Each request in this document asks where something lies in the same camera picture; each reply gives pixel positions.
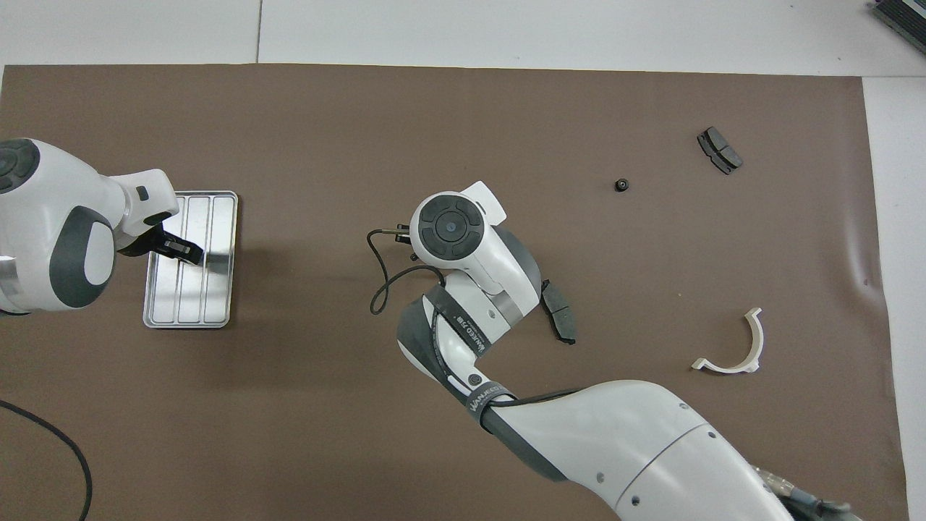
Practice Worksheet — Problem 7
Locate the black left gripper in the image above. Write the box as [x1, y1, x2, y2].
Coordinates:
[119, 226, 205, 266]

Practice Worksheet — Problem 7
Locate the silver metal tray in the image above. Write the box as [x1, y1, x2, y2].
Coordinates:
[143, 190, 239, 330]

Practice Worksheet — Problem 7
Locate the brown table mat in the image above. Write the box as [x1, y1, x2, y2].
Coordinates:
[0, 64, 911, 521]

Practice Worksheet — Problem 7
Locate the long grey brake pad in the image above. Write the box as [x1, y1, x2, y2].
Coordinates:
[541, 279, 578, 346]

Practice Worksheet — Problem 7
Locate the short dark brake pad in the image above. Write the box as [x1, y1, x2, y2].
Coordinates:
[697, 127, 744, 176]

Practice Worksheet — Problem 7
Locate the grey ribbed device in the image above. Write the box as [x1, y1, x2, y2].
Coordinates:
[872, 0, 926, 44]

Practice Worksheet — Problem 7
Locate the white curved plastic bracket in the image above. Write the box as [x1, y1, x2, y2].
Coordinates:
[691, 307, 765, 375]

